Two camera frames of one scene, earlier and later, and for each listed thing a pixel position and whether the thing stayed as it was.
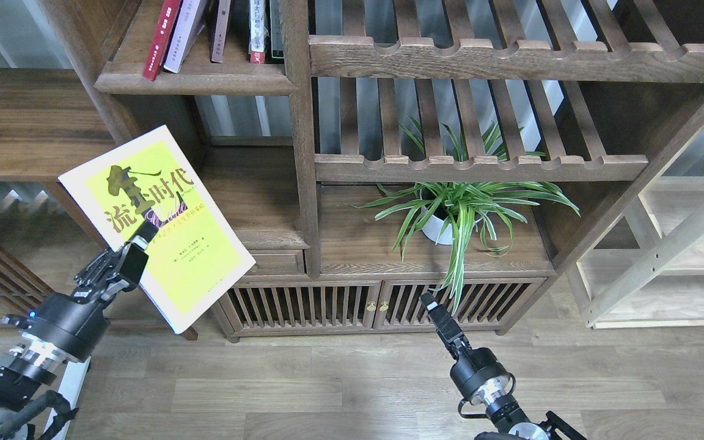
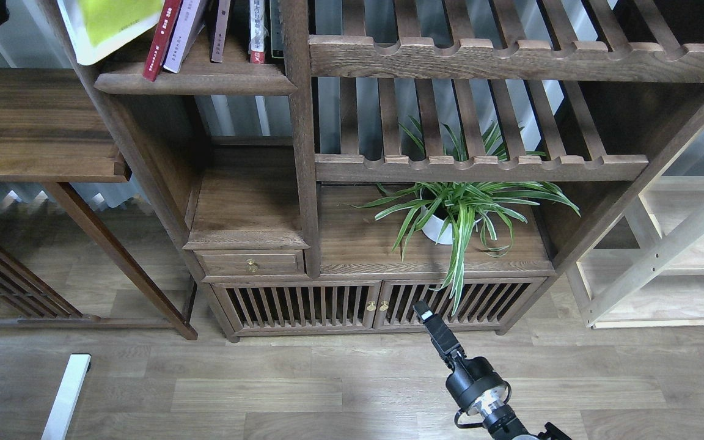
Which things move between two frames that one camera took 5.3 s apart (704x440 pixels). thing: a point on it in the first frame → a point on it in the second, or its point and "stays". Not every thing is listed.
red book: x=165 y=21 stays
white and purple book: x=189 y=21 stays
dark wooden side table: x=29 y=126 stays
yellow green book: x=196 y=253 → x=96 y=26
